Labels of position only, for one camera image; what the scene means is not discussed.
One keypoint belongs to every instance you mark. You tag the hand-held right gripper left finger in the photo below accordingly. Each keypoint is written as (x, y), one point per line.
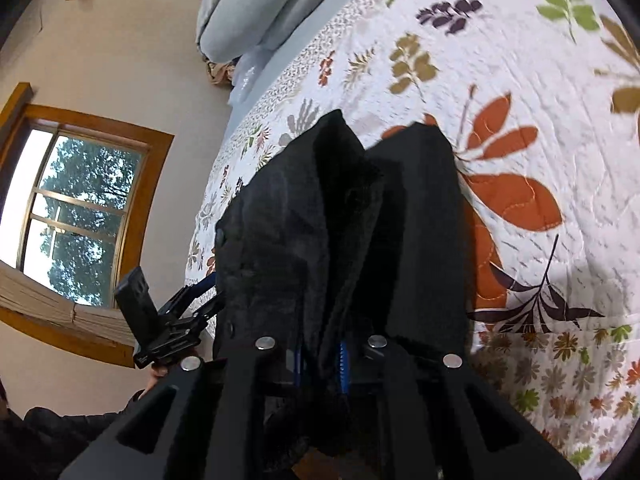
(240, 410)

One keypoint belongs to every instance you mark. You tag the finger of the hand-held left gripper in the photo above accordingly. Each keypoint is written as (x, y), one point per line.
(207, 312)
(197, 287)

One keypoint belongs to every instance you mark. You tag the person's left hand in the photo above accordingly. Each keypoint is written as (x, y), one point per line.
(151, 380)

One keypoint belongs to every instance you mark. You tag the floral quilt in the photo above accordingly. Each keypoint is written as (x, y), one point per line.
(525, 110)

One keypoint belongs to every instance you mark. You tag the grey bed sheet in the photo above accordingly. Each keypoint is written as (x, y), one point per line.
(280, 65)

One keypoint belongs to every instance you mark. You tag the person's left forearm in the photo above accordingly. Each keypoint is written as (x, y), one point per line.
(60, 430)

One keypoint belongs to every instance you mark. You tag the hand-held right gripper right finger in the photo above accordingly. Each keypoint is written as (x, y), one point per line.
(400, 410)

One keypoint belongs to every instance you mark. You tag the folded grey duvet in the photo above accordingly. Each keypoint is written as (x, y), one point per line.
(250, 10)

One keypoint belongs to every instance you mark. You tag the black pants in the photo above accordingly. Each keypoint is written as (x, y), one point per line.
(325, 235)

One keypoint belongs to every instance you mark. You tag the beige curtain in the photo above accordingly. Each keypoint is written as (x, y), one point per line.
(50, 305)

